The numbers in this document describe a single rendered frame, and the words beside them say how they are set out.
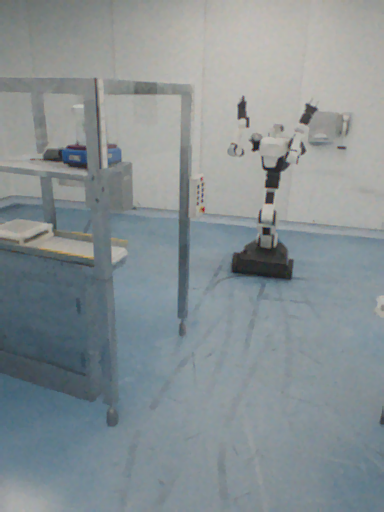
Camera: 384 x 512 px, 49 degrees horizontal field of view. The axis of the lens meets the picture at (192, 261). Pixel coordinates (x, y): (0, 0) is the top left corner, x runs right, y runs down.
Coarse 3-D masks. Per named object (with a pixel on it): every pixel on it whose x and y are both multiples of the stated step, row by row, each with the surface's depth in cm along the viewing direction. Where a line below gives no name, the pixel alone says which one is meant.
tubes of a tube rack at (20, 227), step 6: (12, 222) 231; (18, 222) 231; (24, 222) 232; (30, 222) 232; (0, 228) 220; (6, 228) 221; (12, 228) 221; (18, 228) 222; (24, 228) 222; (30, 228) 222; (36, 234) 227; (18, 240) 218; (24, 240) 219
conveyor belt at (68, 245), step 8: (48, 240) 229; (56, 240) 229; (64, 240) 230; (72, 240) 230; (80, 240) 230; (48, 248) 218; (56, 248) 218; (64, 248) 218; (72, 248) 218; (80, 248) 219; (88, 248) 219; (112, 248) 220; (120, 248) 220; (48, 256) 208; (112, 256) 210; (120, 256) 214; (112, 264) 208
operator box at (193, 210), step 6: (198, 174) 276; (192, 180) 263; (198, 180) 264; (204, 180) 274; (192, 186) 264; (204, 186) 276; (192, 192) 265; (204, 192) 278; (192, 198) 267; (204, 198) 279; (192, 204) 268; (198, 204) 272; (204, 204) 281; (192, 210) 270; (198, 210) 273; (192, 216) 271
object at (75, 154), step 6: (72, 144) 193; (66, 150) 190; (72, 150) 189; (78, 150) 189; (84, 150) 189; (66, 156) 191; (72, 156) 190; (78, 156) 189; (84, 156) 188; (66, 162) 193; (72, 162) 191; (78, 162) 190; (84, 162) 189
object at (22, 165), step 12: (12, 156) 215; (24, 156) 216; (36, 156) 217; (0, 168) 191; (12, 168) 188; (24, 168) 186; (36, 168) 185; (48, 168) 186; (60, 168) 187; (72, 168) 187; (84, 168) 188; (108, 168) 190; (120, 168) 198; (132, 168) 209; (84, 180) 176
